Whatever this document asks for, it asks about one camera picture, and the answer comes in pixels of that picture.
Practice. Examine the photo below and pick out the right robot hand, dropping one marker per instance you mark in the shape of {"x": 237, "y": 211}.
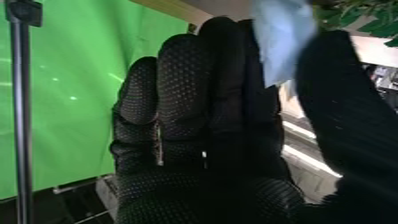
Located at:
{"x": 207, "y": 133}

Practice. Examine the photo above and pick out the blue flower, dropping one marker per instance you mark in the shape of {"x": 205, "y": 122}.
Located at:
{"x": 282, "y": 40}

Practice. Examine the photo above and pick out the black stand pole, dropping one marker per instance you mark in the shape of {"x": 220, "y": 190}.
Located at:
{"x": 22, "y": 116}

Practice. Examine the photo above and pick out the green leafy plant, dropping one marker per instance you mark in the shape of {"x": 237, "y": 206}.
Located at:
{"x": 367, "y": 16}

